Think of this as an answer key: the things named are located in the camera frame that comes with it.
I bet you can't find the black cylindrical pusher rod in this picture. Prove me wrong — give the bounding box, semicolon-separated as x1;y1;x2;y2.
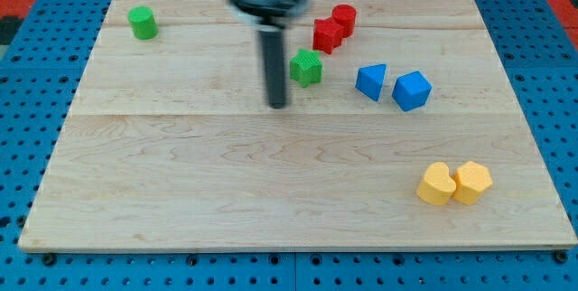
257;18;288;109

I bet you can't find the blue triangle block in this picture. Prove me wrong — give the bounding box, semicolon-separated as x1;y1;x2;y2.
355;63;387;102

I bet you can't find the yellow heart block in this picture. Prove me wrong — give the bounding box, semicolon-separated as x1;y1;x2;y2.
416;162;457;206

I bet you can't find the green cylinder block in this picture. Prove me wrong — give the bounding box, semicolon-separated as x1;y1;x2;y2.
127;6;158;40

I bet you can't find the yellow hexagon block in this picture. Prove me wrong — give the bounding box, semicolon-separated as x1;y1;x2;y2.
452;161;493;205

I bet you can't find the wooden board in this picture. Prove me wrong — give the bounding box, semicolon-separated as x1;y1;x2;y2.
19;0;577;254

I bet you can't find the red star block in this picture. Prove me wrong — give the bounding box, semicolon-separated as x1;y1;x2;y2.
312;17;344;54

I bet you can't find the green star block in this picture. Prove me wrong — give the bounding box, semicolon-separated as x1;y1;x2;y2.
290;49;322;88

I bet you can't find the blue cube block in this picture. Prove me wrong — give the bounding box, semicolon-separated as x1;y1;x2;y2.
392;71;432;111

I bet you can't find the red cylinder block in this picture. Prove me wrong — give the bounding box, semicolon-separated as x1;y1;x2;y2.
331;4;357;38

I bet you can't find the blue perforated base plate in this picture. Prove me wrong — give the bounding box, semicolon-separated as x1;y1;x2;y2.
1;0;577;290

